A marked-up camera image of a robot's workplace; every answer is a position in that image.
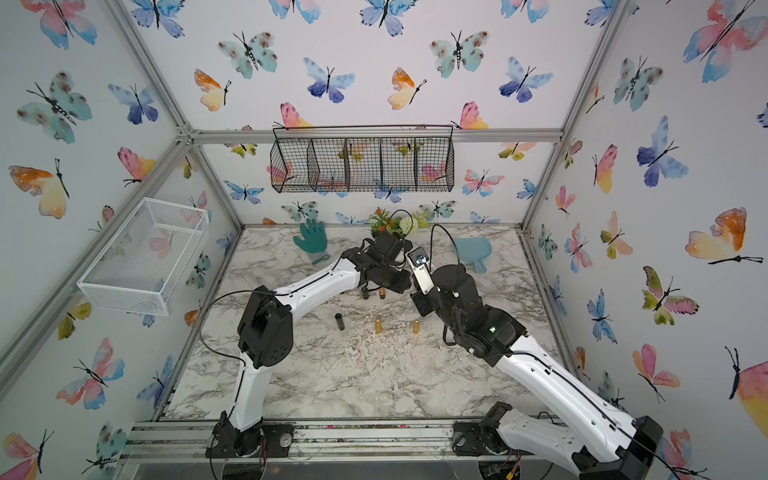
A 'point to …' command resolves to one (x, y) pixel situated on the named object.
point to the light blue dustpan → (474, 249)
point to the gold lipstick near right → (416, 326)
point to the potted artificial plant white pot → (381, 220)
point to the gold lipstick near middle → (378, 327)
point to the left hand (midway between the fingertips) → (411, 279)
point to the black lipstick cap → (365, 293)
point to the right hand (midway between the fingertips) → (423, 270)
